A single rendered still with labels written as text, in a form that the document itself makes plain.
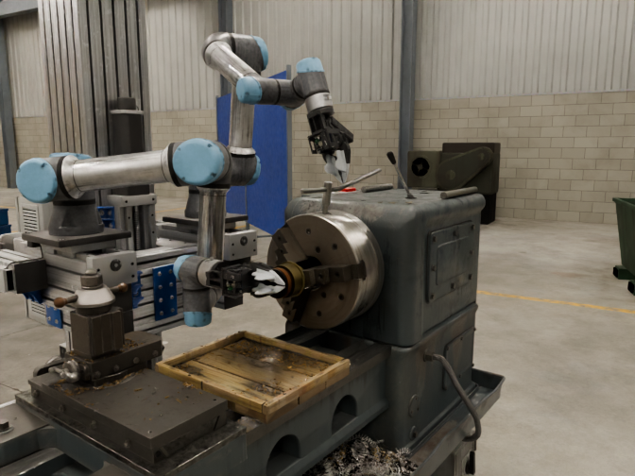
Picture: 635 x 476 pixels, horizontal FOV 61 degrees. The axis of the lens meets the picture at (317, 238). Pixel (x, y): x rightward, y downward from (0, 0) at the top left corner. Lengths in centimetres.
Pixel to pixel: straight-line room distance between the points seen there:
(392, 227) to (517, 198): 1008
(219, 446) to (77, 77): 134
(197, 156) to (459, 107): 1053
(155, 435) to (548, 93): 1088
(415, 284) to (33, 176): 103
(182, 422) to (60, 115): 134
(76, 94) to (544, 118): 1015
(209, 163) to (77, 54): 71
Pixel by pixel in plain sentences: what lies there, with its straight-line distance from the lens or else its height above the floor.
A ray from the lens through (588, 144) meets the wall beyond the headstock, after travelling 1133.
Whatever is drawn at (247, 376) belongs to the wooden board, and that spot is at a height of 89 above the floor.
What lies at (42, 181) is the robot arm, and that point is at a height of 132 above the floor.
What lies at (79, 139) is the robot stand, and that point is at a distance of 194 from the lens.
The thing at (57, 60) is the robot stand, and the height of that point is 169.
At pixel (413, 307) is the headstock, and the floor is 98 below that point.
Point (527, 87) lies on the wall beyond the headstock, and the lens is 1157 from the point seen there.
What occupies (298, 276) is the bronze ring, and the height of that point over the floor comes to 110.
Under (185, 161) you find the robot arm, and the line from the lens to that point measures 139.
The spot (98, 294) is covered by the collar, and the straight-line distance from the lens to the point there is 108.
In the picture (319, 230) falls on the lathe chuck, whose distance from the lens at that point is 140.
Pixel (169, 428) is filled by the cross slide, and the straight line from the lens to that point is 94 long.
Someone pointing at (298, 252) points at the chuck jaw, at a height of 114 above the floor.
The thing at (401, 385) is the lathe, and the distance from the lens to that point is 157.
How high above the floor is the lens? 141
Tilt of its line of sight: 10 degrees down
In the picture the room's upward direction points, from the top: straight up
